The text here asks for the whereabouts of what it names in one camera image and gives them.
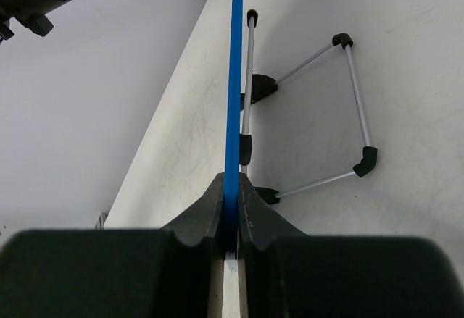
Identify blue framed whiteboard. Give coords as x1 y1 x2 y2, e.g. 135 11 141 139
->
221 0 244 318

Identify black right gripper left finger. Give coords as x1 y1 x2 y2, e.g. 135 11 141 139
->
1 175 224 317

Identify left aluminium side rail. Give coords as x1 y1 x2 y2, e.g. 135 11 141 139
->
95 212 108 230

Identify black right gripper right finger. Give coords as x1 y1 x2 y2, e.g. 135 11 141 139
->
238 175 463 317

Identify metal whiteboard stand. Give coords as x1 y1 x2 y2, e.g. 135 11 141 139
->
239 9 378 205

